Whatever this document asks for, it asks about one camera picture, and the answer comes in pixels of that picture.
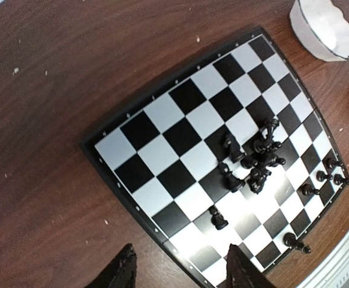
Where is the pile of black chess pieces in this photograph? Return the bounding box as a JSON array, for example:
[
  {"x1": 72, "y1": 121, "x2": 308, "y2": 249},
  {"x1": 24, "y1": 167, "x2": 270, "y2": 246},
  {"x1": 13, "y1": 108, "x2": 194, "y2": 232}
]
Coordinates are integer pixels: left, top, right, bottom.
[{"x1": 240, "y1": 118, "x2": 286, "y2": 194}]

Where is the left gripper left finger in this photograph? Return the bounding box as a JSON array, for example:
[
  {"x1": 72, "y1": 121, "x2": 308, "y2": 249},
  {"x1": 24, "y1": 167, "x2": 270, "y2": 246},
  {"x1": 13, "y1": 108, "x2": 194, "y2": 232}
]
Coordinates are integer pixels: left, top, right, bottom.
[{"x1": 86, "y1": 243, "x2": 137, "y2": 288}]

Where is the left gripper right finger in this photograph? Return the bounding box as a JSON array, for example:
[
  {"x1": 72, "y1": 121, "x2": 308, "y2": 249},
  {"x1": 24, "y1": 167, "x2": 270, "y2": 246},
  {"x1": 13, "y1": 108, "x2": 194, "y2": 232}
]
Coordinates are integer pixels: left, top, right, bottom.
[{"x1": 225, "y1": 244, "x2": 276, "y2": 288}]

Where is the aluminium front rail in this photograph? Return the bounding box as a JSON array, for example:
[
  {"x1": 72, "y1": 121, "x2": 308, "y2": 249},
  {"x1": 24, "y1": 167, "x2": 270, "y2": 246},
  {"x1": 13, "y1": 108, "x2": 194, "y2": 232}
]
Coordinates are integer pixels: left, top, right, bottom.
[{"x1": 299, "y1": 232, "x2": 349, "y2": 287}]

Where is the black grey chessboard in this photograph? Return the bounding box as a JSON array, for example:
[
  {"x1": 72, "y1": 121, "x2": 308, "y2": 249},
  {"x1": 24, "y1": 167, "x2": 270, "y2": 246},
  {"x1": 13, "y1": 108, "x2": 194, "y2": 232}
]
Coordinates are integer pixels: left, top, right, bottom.
[{"x1": 82, "y1": 27, "x2": 349, "y2": 287}]

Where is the black knight lying apart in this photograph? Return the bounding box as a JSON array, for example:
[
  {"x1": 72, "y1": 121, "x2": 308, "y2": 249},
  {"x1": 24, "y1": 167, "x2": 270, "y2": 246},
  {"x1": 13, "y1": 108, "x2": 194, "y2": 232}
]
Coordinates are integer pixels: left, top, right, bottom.
[{"x1": 223, "y1": 133, "x2": 245, "y2": 163}]

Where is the white scalloped bowl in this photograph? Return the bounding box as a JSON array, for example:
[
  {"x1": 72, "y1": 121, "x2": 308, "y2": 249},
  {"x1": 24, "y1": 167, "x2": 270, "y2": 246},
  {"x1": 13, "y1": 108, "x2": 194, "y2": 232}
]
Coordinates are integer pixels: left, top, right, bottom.
[{"x1": 290, "y1": 1, "x2": 349, "y2": 62}]

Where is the black pawn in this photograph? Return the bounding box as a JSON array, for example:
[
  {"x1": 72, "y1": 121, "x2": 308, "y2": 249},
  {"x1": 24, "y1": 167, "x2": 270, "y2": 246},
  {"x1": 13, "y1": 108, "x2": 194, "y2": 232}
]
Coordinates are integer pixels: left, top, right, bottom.
[
  {"x1": 300, "y1": 183, "x2": 320, "y2": 196},
  {"x1": 316, "y1": 170, "x2": 333, "y2": 182},
  {"x1": 325, "y1": 158, "x2": 343, "y2": 169}
]

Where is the black chess king piece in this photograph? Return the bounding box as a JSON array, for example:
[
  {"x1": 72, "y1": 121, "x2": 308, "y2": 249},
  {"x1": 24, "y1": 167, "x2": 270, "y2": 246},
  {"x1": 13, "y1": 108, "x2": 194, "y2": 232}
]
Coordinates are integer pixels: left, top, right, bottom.
[{"x1": 283, "y1": 232, "x2": 311, "y2": 254}]

